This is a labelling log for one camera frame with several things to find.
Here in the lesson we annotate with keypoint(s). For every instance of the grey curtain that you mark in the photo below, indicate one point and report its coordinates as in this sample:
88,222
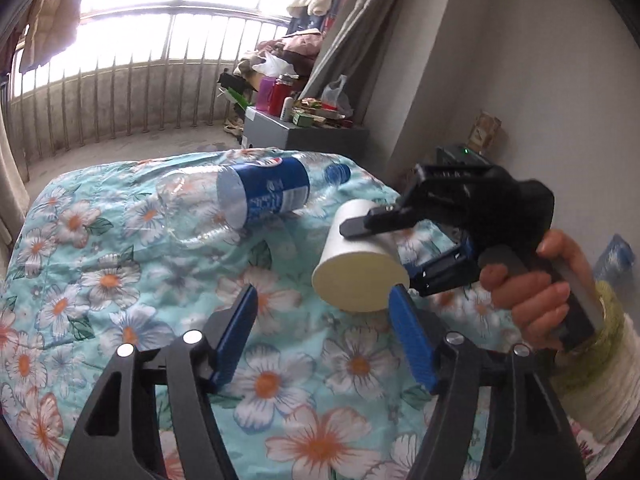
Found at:
360,25

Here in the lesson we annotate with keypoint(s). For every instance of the black box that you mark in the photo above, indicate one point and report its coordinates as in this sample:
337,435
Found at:
235,85

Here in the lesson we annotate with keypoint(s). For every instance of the clear bottle with blue label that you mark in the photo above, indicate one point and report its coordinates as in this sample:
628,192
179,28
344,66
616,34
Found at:
270,190

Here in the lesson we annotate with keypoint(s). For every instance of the pink bottle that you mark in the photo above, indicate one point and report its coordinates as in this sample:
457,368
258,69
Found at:
266,92

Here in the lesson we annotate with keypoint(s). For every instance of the water dispenser with jug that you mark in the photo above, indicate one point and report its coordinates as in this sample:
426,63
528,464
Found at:
612,257

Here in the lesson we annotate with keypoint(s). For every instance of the small white bottle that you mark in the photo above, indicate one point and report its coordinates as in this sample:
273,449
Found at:
286,109

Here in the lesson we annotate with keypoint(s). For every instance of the stack of brown cartons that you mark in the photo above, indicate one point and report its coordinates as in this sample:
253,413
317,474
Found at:
482,130

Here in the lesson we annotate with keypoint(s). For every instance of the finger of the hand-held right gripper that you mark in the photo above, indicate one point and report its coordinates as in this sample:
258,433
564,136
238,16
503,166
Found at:
375,222
447,270

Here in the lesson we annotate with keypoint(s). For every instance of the beige hanging jacket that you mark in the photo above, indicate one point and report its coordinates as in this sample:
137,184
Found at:
50,15

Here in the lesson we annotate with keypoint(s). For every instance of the floral blanket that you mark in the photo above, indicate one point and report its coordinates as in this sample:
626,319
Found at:
125,285

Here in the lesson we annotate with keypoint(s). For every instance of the pink floral sheet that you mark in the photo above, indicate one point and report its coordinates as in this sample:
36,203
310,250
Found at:
590,452

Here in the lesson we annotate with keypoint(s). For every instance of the pile of clothes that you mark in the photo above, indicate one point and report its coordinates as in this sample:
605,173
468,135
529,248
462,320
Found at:
295,45

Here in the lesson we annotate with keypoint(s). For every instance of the white paper cup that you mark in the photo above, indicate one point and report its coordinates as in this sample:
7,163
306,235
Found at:
360,270

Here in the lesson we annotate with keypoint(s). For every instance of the white plastic bag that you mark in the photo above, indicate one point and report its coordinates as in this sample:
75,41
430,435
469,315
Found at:
335,97

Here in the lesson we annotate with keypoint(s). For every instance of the red bottle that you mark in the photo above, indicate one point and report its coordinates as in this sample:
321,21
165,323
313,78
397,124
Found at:
280,95

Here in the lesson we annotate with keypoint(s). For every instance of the balcony railing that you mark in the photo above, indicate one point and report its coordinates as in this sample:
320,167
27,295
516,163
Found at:
125,95

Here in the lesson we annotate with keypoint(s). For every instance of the green box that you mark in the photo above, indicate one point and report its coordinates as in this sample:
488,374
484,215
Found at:
302,119

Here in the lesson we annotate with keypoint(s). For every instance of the person's right hand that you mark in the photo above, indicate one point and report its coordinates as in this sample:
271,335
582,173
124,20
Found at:
535,305

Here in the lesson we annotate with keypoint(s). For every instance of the person's right forearm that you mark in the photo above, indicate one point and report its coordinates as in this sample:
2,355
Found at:
610,385

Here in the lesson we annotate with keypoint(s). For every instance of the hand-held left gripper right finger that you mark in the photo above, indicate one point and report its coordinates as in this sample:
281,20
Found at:
412,340

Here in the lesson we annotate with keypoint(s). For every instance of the grey cabinet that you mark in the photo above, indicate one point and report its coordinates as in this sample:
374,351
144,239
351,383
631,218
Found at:
300,137

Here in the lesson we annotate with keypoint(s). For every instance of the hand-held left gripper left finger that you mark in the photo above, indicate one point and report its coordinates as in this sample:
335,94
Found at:
235,340

